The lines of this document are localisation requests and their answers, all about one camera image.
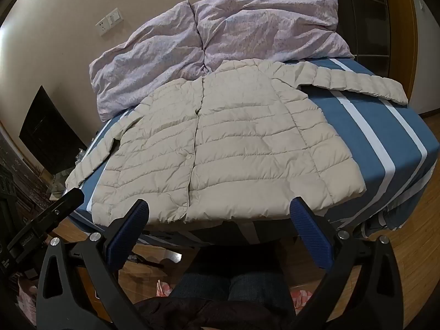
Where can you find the white wall switch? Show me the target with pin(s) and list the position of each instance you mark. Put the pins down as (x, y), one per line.
(114, 16)

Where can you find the pink patterned slipper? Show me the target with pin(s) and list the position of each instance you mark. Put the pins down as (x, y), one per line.
(163, 288)
(299, 297)

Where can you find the dark glass panel door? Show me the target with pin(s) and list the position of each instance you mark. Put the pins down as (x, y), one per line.
(371, 17)

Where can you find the dark patterned cabinet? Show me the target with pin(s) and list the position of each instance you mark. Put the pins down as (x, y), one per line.
(20, 175)

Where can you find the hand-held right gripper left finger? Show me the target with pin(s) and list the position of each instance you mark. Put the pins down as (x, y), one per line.
(129, 227)

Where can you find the blue white striped bed sheet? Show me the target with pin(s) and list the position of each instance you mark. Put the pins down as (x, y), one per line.
(371, 144)

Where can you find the person's right leg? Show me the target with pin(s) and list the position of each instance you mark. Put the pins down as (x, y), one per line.
(257, 288)

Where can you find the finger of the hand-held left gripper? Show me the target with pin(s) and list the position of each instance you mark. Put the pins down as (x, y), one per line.
(62, 209)

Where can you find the person's left leg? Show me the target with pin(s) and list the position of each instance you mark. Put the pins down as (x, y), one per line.
(201, 285)

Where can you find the white wall socket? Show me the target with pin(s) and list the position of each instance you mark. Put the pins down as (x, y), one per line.
(102, 27)

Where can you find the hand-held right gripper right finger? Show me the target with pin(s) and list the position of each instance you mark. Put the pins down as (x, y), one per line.
(311, 233)

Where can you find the beige puffer jacket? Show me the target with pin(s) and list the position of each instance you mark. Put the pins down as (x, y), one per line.
(240, 137)

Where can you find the black flat screen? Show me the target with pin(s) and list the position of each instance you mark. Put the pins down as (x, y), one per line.
(51, 130)

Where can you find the dark bed frame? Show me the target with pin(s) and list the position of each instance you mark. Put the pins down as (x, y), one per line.
(206, 239)

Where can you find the person's leg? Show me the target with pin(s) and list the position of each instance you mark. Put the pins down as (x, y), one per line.
(257, 288)
(201, 285)

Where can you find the lilac floral duvet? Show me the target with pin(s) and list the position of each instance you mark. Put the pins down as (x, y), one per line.
(165, 51)

